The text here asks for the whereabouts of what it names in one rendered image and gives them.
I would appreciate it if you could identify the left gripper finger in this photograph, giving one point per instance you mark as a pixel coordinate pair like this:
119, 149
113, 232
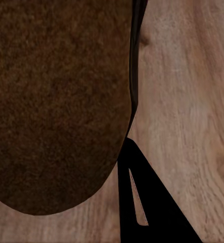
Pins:
166, 222

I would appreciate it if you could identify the sandal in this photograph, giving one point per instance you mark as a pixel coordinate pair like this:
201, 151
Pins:
68, 97

